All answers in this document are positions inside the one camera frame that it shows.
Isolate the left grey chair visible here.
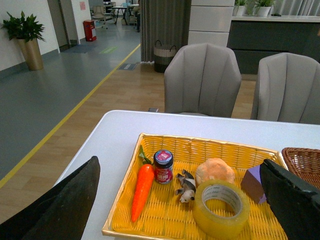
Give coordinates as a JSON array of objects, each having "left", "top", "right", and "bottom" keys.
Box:
[{"left": 164, "top": 43, "right": 242, "bottom": 118}]

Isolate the white potted plant right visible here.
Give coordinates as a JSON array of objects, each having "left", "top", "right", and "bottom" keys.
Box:
[{"left": 254, "top": 0, "right": 275, "bottom": 17}]

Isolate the dark grey counter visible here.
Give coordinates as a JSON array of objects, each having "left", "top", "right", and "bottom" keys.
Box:
[{"left": 227, "top": 16, "right": 320, "bottom": 75}]

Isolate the toy panda figure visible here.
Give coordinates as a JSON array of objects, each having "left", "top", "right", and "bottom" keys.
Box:
[{"left": 175, "top": 169, "right": 196, "bottom": 203}]

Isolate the grey chair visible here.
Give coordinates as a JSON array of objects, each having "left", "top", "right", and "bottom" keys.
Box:
[
  {"left": 250, "top": 52, "right": 320, "bottom": 125},
  {"left": 164, "top": 43, "right": 242, "bottom": 118}
]

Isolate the purple foam cube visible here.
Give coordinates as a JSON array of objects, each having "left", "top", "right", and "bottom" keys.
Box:
[{"left": 240, "top": 165, "right": 267, "bottom": 204}]

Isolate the potted plant gold vase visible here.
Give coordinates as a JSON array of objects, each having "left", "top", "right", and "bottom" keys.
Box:
[{"left": 2, "top": 11, "right": 45, "bottom": 71}]

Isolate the right grey chair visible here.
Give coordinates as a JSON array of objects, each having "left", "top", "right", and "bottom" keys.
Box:
[{"left": 250, "top": 52, "right": 320, "bottom": 125}]

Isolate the orange toy carrot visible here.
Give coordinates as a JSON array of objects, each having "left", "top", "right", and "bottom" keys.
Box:
[{"left": 131, "top": 145, "right": 155, "bottom": 223}]

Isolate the woven laundry basket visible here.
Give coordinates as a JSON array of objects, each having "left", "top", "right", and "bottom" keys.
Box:
[{"left": 153, "top": 39, "right": 177, "bottom": 73}]

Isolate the red box on floor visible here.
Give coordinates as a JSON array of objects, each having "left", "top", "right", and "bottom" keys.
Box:
[{"left": 83, "top": 20, "right": 97, "bottom": 42}]

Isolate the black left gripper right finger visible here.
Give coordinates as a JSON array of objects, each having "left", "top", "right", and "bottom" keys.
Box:
[{"left": 259, "top": 159, "right": 320, "bottom": 240}]

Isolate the grey curtain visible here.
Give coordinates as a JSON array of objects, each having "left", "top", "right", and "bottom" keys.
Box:
[{"left": 140, "top": 0, "right": 192, "bottom": 62}]

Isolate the toy croissant bread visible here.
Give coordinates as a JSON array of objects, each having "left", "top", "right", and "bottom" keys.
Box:
[{"left": 195, "top": 158, "right": 236, "bottom": 187}]

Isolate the clear yellow tape roll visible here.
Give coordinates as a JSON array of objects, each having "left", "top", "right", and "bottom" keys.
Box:
[{"left": 192, "top": 179, "right": 250, "bottom": 240}]

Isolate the white potted plant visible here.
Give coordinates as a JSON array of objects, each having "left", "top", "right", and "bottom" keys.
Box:
[
  {"left": 232, "top": 0, "right": 248, "bottom": 17},
  {"left": 254, "top": 0, "right": 275, "bottom": 17}
]

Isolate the yellow woven basket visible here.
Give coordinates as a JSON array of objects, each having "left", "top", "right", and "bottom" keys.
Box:
[{"left": 101, "top": 133, "right": 285, "bottom": 240}]

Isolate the brown wicker basket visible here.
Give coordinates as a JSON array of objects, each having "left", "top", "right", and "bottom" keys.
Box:
[{"left": 281, "top": 147, "right": 320, "bottom": 189}]

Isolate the white potted plant left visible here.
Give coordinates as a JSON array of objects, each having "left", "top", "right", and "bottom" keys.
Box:
[{"left": 232, "top": 0, "right": 248, "bottom": 17}]

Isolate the small red label bottle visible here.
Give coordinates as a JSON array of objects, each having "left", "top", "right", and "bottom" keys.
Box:
[{"left": 153, "top": 149, "right": 174, "bottom": 184}]

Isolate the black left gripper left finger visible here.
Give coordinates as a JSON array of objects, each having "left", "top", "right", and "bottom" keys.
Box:
[{"left": 0, "top": 156, "right": 101, "bottom": 240}]

